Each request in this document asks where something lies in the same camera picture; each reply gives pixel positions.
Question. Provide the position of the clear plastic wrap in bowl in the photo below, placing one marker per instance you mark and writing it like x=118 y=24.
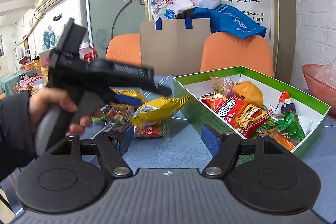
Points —
x=327 y=74

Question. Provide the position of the green open cardboard box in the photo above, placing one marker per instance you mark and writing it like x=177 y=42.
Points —
x=197 y=113

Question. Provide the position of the clear wrapped pastry snack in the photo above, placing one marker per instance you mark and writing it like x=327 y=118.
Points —
x=118 y=118

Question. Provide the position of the blue plastic bag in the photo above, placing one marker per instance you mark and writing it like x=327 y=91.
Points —
x=228 y=19

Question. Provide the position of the red chips bag with mouth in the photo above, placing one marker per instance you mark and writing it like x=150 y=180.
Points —
x=243 y=116

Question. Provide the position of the green wrapped candy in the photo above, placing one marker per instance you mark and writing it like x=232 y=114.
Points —
x=289 y=126

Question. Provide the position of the small red white packet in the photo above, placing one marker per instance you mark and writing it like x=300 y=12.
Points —
x=285 y=105

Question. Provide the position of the dark sleeve forearm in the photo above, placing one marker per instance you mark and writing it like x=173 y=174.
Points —
x=17 y=141

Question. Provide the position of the yellow snack bag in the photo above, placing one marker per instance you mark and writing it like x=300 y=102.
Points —
x=158 y=111

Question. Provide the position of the brown paper bag blue handles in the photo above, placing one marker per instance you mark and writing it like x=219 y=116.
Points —
x=174 y=47

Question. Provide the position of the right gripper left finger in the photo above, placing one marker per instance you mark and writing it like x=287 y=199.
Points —
x=112 y=146

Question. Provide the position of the person's left hand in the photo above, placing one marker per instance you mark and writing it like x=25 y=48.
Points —
x=42 y=99

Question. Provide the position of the pink-striped clear snack bag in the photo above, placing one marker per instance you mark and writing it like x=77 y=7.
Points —
x=223 y=86

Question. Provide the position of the white poster with calligraphy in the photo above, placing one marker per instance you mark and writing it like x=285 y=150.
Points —
x=262 y=11

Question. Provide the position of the red spicy snack bag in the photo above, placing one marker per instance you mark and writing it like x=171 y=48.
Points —
x=212 y=100

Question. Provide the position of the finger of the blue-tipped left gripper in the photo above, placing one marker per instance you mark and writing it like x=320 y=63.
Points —
x=129 y=100

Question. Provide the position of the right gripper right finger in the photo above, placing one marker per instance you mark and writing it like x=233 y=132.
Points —
x=224 y=149

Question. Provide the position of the red dates snack packet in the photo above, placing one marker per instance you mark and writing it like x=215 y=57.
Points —
x=153 y=131

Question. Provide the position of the orange chair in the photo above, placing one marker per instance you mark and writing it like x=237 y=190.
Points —
x=125 y=48
x=223 y=50

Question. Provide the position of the orange snack packet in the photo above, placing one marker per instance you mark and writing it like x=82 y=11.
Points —
x=249 y=92

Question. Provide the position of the left orange chair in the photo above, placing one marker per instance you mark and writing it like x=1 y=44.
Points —
x=125 y=48

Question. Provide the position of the yellow corn packet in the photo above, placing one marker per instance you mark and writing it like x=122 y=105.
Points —
x=130 y=92

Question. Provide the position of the small green candy packet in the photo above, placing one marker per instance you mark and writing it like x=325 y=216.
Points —
x=100 y=114

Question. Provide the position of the white drink bottle red label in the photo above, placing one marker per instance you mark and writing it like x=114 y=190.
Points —
x=86 y=52

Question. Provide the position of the right orange chair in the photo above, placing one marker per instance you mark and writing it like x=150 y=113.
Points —
x=223 y=50

